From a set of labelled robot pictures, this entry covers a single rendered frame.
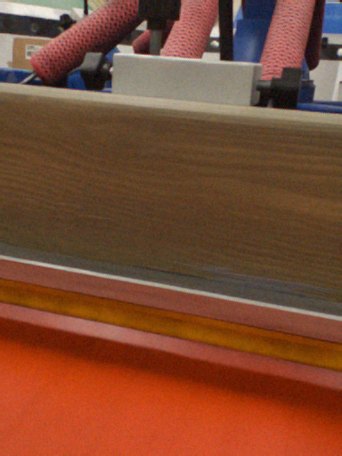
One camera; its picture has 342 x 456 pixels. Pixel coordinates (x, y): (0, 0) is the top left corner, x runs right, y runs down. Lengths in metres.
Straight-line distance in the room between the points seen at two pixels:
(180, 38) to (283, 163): 0.53
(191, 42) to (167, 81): 0.23
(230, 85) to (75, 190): 0.28
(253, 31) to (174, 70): 0.53
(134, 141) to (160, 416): 0.10
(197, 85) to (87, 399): 0.33
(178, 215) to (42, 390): 0.08
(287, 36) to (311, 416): 0.55
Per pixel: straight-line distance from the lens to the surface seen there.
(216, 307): 0.20
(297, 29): 0.73
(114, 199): 0.22
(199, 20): 0.75
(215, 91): 0.48
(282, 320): 0.20
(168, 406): 0.21
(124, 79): 0.50
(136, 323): 0.24
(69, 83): 0.89
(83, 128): 0.22
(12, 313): 0.27
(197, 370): 0.23
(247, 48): 0.99
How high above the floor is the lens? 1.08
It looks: 17 degrees down
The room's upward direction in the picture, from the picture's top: 4 degrees clockwise
